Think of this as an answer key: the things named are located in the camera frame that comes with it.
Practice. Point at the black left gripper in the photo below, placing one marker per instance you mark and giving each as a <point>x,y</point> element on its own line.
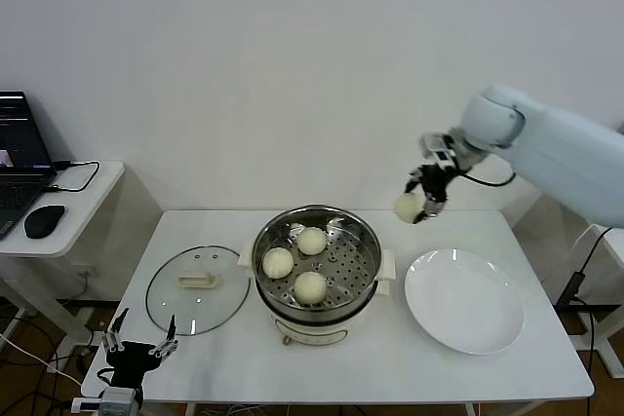
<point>129,361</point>

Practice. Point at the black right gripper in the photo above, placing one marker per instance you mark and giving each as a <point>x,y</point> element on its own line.
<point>435,182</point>

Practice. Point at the white steamed baozi bun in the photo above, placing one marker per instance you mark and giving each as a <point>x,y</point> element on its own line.
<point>407,208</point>
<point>278,262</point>
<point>311,241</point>
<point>310,288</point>

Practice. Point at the round glass pot lid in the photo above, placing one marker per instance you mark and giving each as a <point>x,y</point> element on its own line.
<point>209,306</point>

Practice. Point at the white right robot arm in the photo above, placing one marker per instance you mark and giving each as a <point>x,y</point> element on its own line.
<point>560,153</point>

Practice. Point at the stainless steel steamer basket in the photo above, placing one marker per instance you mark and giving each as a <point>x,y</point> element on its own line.
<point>351,284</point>

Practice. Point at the black floor power adapter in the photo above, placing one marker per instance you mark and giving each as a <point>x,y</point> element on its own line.
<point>83,361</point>

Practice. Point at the white round plate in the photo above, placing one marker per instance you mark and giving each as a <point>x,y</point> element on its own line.
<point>463,304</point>

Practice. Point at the black computer mouse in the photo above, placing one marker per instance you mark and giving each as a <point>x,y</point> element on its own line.
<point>45,220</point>

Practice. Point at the cream electric cooking pot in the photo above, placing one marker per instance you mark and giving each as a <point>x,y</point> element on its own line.
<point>312,333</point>

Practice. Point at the white side table with label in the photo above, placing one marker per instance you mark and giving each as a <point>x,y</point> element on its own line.
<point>612,328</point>

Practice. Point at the black open laptop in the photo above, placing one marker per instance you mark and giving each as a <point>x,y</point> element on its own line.
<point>19,143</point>

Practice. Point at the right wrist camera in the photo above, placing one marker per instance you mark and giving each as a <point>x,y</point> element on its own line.
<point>439,148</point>

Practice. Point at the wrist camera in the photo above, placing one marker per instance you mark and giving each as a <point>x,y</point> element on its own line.
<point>114,401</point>
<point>439,148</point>

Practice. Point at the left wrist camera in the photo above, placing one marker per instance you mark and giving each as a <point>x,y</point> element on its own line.
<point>114,401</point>

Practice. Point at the white wall socket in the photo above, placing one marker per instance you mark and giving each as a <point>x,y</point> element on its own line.
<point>90,271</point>

